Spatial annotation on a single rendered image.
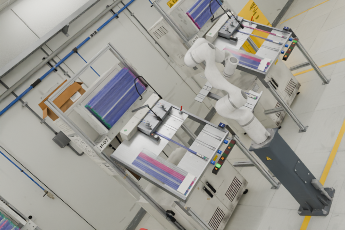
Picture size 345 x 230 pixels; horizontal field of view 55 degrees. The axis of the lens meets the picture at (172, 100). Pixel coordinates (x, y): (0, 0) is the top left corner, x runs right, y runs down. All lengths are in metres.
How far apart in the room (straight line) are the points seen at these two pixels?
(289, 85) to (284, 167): 1.72
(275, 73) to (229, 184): 1.41
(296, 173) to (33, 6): 3.54
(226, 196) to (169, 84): 2.27
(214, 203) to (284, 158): 0.90
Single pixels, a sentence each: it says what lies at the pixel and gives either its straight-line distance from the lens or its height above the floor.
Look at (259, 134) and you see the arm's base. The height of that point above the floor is 0.78.
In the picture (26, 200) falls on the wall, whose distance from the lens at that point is 4.11.
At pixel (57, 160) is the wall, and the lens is 4.17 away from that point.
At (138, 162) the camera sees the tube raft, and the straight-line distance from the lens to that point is 2.69.
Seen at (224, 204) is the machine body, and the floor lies 0.18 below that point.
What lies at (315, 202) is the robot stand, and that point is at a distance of 2.71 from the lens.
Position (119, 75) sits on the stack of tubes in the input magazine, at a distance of 2.88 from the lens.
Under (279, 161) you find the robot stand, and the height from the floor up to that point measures 0.54.
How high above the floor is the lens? 1.89
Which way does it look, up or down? 14 degrees down
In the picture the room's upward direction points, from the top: 42 degrees counter-clockwise
